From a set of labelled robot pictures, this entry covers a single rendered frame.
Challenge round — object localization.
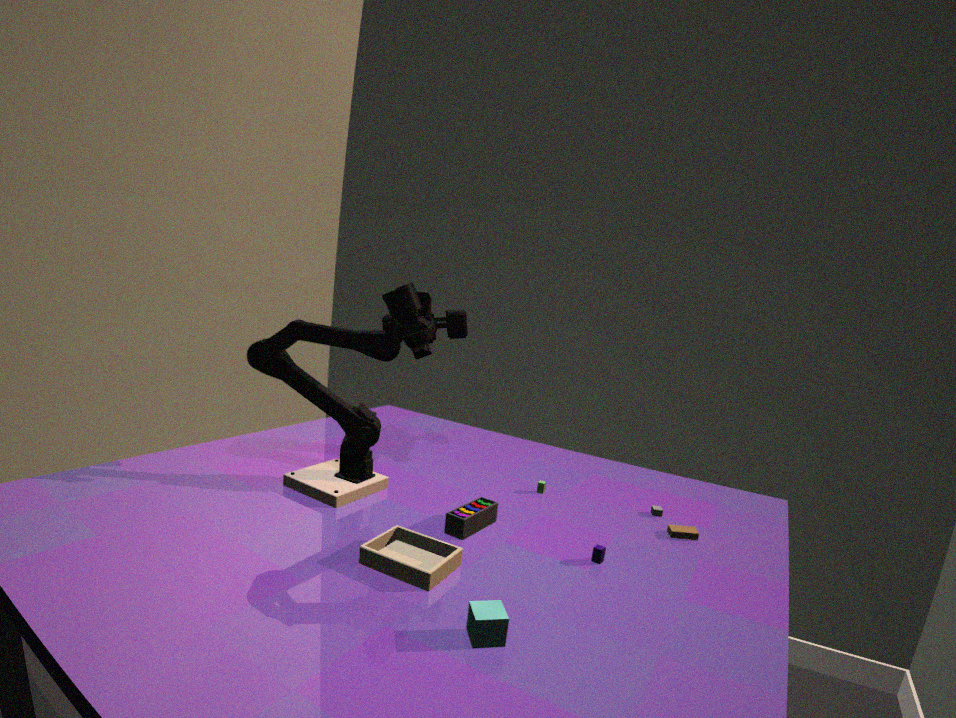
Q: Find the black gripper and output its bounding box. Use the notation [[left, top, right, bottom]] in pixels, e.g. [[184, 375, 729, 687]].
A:
[[382, 309, 468, 343]]

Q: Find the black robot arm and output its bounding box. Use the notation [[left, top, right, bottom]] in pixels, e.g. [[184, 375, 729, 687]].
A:
[[247, 283, 433, 484]]

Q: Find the small teal cube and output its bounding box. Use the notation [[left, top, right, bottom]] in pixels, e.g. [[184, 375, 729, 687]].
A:
[[467, 600, 509, 648]]

